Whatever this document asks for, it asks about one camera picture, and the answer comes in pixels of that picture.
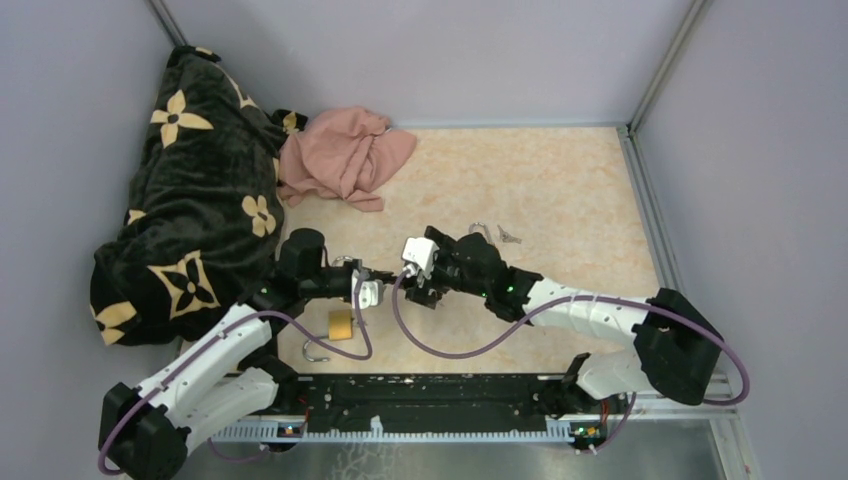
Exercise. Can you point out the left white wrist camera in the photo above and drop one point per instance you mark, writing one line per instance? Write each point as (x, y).
(370, 294)

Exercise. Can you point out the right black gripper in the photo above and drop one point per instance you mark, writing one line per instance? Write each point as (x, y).
(423, 294)

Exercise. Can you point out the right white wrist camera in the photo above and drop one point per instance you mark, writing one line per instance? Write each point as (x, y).
(418, 256)

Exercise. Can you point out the black floral plush blanket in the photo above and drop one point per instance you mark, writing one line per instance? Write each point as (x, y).
(204, 216)

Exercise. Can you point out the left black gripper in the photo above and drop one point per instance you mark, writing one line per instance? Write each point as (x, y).
(376, 276)

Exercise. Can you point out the upper left brass padlock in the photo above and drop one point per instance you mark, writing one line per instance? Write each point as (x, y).
(344, 260)

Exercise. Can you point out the pink crumpled cloth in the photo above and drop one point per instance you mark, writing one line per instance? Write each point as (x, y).
(343, 154)

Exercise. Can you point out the long-shackle brass padlock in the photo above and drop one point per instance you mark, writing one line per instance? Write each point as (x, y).
(483, 229)

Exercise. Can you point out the aluminium frame rail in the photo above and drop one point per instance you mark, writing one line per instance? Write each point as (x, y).
(574, 430)

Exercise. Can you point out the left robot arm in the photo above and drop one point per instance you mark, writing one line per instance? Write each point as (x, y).
(148, 431)

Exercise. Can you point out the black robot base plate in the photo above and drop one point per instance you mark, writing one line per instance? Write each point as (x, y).
(436, 403)

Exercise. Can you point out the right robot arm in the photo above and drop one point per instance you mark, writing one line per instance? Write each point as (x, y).
(667, 345)

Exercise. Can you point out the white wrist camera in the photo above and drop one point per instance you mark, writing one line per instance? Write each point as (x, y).
(418, 256)
(370, 294)

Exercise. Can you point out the lower left brass padlock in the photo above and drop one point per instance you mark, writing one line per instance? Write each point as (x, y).
(339, 327)

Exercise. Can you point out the silver keys of brass padlock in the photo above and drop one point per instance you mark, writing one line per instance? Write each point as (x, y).
(506, 237)

